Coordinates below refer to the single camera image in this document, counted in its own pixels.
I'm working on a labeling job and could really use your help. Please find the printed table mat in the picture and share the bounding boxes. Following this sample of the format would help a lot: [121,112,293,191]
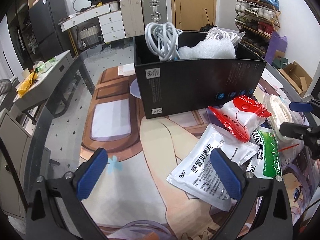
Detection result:
[80,62,320,240]

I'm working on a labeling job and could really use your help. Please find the grey sofa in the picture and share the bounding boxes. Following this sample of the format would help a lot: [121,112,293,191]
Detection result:
[0,77,19,110]

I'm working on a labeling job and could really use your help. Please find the wooden shoe rack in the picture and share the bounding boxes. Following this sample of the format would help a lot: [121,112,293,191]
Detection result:
[232,0,282,55]

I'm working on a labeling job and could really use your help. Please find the silver suitcase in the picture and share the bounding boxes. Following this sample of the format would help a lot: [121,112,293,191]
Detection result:
[141,0,167,30]

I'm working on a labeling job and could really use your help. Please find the white medicine sachet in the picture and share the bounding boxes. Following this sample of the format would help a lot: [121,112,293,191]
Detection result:
[166,124,240,212]
[222,140,253,166]

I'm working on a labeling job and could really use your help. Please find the white foam wrap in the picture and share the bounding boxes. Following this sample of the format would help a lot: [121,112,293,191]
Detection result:
[178,40,236,60]

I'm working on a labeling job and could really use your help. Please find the black cardboard box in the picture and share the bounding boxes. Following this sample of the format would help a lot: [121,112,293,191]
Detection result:
[133,30,267,120]

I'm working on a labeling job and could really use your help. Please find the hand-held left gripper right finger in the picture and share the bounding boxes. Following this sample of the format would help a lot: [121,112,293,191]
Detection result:
[210,147,293,240]

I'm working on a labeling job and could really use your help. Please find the white dressing table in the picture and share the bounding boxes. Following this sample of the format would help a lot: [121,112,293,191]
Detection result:
[59,4,127,44]

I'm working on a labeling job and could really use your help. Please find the bagged white rope bundle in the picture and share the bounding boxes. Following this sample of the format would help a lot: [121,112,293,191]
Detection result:
[205,27,247,48]

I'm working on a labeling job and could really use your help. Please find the yellow plastic bag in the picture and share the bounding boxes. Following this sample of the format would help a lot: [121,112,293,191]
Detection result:
[15,70,38,97]

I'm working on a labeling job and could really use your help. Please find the green medicine packet bag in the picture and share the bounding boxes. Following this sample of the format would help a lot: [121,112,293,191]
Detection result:
[246,127,300,180]

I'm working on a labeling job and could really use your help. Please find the grey coffee table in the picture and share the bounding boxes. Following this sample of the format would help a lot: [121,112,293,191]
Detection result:
[12,50,95,124]

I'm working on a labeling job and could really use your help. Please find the wicker basket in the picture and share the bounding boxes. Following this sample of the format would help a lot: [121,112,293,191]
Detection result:
[78,24,100,44]

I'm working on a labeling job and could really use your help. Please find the white power cable bundle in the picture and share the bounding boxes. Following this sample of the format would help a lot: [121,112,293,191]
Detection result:
[144,22,183,62]

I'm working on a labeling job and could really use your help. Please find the open cardboard box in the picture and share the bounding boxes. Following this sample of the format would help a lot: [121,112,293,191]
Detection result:
[277,60,313,96]

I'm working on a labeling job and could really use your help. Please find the rows of racked shoes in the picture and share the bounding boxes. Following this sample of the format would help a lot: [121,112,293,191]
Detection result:
[233,0,280,53]

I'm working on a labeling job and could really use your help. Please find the black refrigerator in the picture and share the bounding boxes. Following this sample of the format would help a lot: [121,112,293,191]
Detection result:
[28,0,73,59]

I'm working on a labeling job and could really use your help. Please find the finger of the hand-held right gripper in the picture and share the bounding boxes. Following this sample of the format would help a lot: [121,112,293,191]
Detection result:
[289,99,320,112]
[279,122,320,159]

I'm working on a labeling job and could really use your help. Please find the grey side cabinet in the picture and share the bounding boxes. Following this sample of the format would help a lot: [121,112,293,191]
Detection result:
[0,109,38,220]

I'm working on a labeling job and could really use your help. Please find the dark glass wardrobe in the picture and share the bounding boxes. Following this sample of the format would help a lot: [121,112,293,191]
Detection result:
[6,0,43,63]

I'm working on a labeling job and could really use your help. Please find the purple paper bag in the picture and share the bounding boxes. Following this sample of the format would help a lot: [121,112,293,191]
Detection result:
[264,31,288,67]

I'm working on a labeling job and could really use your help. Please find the beige suitcase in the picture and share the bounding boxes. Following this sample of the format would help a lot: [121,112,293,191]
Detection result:
[119,0,145,38]

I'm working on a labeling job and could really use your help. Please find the green gift box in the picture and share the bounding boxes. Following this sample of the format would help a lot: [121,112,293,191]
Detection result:
[272,56,290,69]

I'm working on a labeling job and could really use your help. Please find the wooden door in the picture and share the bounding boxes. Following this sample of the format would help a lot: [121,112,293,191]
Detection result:
[170,0,217,32]

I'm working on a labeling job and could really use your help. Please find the red white snack packet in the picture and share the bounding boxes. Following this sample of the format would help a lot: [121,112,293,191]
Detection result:
[208,95,272,142]

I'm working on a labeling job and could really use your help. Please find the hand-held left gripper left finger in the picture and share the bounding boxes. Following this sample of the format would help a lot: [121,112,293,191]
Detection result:
[25,147,108,240]

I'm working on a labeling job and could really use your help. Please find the clear bag with white cord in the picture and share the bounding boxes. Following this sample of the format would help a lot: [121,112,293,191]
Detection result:
[264,94,304,142]

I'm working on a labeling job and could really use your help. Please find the green tissue pack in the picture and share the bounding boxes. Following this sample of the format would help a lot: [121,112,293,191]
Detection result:
[35,58,58,73]

